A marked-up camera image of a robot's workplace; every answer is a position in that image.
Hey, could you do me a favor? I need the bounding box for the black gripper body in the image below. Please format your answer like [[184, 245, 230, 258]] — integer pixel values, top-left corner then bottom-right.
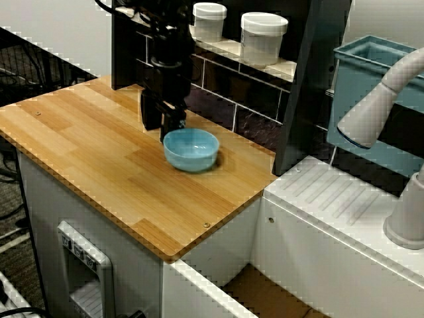
[[141, 56, 193, 124]]

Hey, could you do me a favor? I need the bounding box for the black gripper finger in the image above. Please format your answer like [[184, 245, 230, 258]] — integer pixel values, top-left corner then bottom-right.
[[162, 111, 188, 144], [140, 93, 164, 131]]

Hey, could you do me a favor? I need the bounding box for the light blue bowl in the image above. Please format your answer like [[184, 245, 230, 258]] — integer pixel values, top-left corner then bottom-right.
[[162, 128, 221, 174]]

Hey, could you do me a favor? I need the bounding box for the white toy sink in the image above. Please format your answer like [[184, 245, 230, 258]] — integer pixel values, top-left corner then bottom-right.
[[162, 155, 424, 318]]

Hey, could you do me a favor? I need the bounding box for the wooden countertop board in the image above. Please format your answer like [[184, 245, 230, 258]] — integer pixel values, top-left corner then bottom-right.
[[0, 75, 280, 263]]

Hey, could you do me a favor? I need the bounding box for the small white lidded jar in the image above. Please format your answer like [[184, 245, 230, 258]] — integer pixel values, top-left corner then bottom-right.
[[192, 2, 229, 42]]

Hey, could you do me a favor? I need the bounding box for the large white lidded jar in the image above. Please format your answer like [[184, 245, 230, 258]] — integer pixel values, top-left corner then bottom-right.
[[240, 11, 289, 66]]

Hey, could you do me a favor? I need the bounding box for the white kitchen cabinet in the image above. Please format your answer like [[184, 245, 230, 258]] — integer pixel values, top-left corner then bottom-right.
[[15, 145, 263, 318]]

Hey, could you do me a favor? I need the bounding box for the grey dishwasher front panel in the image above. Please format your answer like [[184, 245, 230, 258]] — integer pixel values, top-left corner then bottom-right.
[[56, 221, 115, 318]]

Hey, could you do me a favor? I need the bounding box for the brown cardboard sheet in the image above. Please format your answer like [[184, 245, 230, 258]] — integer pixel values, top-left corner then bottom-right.
[[222, 264, 334, 318]]

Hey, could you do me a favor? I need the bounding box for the teal plastic bin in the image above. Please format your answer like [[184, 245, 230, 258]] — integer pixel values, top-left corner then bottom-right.
[[327, 34, 424, 180]]

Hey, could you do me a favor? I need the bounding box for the grey toy faucet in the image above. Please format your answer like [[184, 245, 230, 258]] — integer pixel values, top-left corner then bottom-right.
[[337, 46, 424, 250]]

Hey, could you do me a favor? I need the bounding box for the white power strip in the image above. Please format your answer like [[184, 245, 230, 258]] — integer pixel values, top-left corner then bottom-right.
[[0, 270, 31, 318]]

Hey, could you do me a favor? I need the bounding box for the black backsplash shelf frame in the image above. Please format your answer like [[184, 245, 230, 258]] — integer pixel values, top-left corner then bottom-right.
[[111, 0, 352, 177]]

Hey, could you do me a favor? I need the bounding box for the black floor cable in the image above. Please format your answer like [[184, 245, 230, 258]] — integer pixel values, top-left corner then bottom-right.
[[0, 306, 48, 318]]

